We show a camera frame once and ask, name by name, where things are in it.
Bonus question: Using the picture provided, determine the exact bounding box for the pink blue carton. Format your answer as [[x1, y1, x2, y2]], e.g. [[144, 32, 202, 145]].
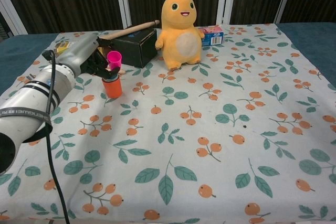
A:
[[198, 25, 225, 47]]

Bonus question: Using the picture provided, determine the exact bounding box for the orange plastic cup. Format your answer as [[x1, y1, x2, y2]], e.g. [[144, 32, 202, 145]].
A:
[[102, 77, 123, 98]]

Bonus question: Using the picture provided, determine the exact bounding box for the black cardboard box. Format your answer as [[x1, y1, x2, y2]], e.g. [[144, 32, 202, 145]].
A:
[[111, 29, 158, 69]]

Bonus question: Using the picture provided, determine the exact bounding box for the floral tablecloth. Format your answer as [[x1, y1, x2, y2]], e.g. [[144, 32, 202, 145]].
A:
[[0, 23, 336, 224]]

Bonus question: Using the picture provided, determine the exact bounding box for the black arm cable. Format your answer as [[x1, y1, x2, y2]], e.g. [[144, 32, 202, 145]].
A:
[[41, 49, 70, 224]]

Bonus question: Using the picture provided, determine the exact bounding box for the yellow snack packet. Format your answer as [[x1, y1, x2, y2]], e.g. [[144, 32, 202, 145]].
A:
[[54, 40, 71, 53]]

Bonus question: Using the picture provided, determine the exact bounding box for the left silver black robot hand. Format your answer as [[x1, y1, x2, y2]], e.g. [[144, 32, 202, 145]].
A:
[[54, 34, 122, 80]]

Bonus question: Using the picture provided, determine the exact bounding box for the yellow plush toy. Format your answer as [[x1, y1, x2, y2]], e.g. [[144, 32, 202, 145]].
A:
[[155, 0, 205, 71]]

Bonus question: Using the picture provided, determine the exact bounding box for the pink plastic cup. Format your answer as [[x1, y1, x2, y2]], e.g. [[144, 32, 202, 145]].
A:
[[107, 51, 123, 70]]

